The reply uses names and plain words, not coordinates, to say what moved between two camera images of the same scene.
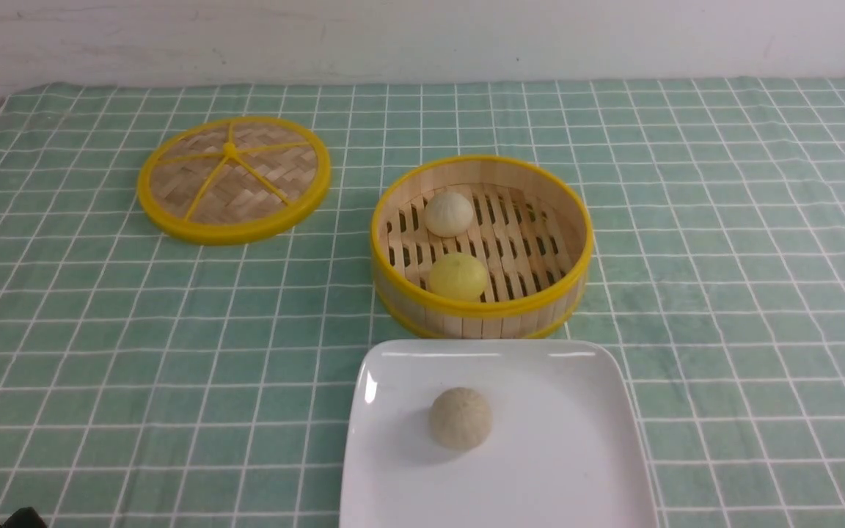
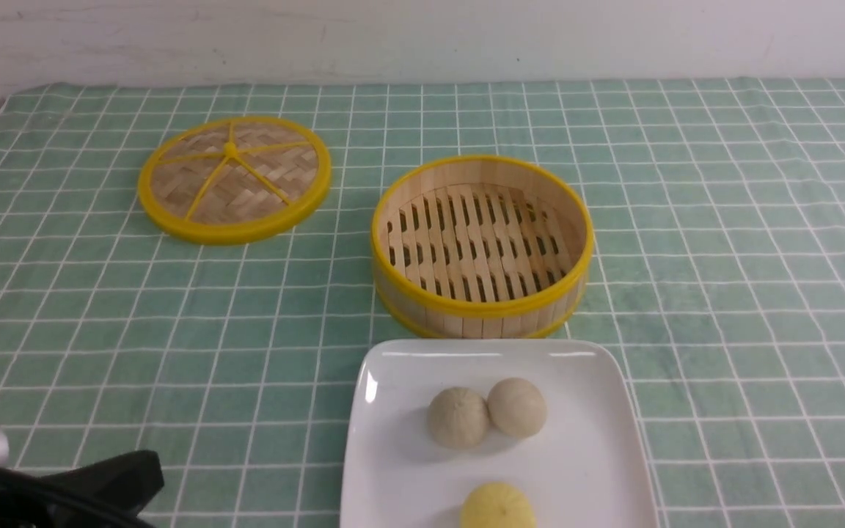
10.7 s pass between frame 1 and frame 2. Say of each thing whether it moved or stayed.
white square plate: stayed
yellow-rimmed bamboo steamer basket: stayed
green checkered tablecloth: stayed
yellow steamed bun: moved
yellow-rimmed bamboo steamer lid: stayed
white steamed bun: moved
